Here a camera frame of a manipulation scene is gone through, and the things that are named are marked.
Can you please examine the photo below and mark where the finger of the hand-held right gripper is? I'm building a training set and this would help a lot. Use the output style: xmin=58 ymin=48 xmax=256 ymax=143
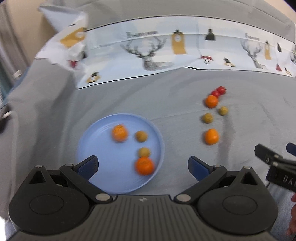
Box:
xmin=254 ymin=144 xmax=284 ymax=166
xmin=286 ymin=142 xmax=296 ymax=158

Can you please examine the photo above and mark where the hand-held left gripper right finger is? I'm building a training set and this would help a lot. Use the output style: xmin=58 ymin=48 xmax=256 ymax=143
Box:
xmin=174 ymin=156 xmax=266 ymax=205

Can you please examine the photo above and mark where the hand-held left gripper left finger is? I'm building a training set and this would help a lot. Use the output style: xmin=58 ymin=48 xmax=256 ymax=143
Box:
xmin=28 ymin=156 xmax=113 ymax=205

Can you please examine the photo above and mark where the blue plastic plate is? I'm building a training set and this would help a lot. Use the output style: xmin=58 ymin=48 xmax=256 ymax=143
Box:
xmin=76 ymin=113 xmax=165 ymax=194

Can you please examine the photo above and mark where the small orange mandarin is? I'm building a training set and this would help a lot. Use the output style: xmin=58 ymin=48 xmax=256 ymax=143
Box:
xmin=112 ymin=124 xmax=128 ymax=142
xmin=205 ymin=95 xmax=219 ymax=108
xmin=204 ymin=128 xmax=219 ymax=145
xmin=135 ymin=157 xmax=154 ymax=176

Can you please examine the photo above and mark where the person's right hand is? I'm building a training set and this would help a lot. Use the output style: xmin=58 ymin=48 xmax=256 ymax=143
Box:
xmin=287 ymin=193 xmax=296 ymax=235

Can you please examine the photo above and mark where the grey bed cover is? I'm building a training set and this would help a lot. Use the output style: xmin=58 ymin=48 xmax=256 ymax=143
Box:
xmin=0 ymin=35 xmax=296 ymax=241

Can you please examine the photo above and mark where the deer printed pillowcase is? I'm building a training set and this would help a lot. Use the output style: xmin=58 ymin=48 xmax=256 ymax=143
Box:
xmin=33 ymin=5 xmax=296 ymax=90

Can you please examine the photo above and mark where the grey folded quilt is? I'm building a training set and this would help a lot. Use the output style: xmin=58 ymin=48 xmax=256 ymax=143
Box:
xmin=76 ymin=0 xmax=296 ymax=44

